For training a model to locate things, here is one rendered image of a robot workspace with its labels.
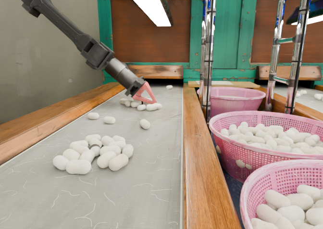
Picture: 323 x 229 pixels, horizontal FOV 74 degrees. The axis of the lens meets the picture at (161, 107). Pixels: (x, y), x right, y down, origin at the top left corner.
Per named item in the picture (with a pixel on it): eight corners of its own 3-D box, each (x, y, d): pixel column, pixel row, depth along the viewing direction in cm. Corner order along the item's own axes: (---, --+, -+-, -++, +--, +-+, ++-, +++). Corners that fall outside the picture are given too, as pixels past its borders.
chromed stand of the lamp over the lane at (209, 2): (148, 135, 67) (145, -27, 56) (156, 117, 86) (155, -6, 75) (210, 137, 65) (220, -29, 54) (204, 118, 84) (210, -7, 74)
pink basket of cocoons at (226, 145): (258, 222, 32) (266, 165, 30) (189, 149, 57) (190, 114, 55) (382, 193, 39) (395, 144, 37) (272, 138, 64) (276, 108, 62)
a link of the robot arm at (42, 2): (17, 2, 81) (33, -22, 80) (30, 10, 87) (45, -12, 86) (88, 69, 70) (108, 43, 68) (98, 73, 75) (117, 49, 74)
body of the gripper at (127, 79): (146, 79, 78) (130, 65, 77) (141, 82, 68) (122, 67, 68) (135, 92, 80) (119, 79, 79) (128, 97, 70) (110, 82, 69)
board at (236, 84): (188, 87, 104) (188, 84, 104) (187, 82, 118) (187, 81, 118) (259, 88, 101) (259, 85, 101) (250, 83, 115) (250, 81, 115)
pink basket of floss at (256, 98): (236, 129, 73) (239, 101, 70) (183, 112, 93) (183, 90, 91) (275, 115, 88) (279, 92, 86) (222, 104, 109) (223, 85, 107)
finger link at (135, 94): (163, 94, 78) (143, 76, 78) (161, 97, 71) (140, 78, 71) (151, 107, 80) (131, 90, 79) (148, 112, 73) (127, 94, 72)
